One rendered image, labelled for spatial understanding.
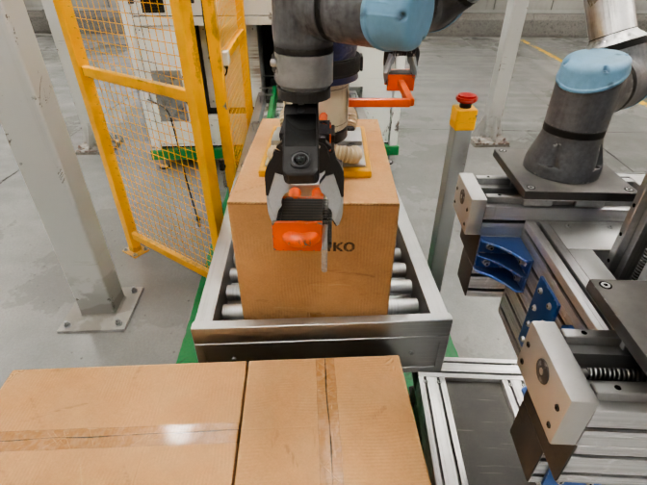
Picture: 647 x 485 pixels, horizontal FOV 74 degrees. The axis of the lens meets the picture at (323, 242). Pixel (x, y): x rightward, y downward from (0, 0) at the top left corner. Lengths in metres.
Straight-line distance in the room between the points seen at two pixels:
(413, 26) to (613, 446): 0.57
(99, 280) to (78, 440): 1.10
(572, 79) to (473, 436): 1.03
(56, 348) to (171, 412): 1.19
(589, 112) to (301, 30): 0.61
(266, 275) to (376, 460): 0.50
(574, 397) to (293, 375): 0.70
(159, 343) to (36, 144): 0.92
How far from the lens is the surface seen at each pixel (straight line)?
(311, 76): 0.57
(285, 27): 0.57
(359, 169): 1.11
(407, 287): 1.41
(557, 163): 1.00
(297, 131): 0.57
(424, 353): 1.30
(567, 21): 10.53
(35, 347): 2.30
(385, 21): 0.49
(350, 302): 1.17
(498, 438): 1.53
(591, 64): 0.98
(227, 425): 1.08
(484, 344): 2.07
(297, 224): 0.63
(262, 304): 1.19
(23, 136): 1.90
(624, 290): 0.74
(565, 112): 0.99
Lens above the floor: 1.43
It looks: 34 degrees down
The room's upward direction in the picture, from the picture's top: straight up
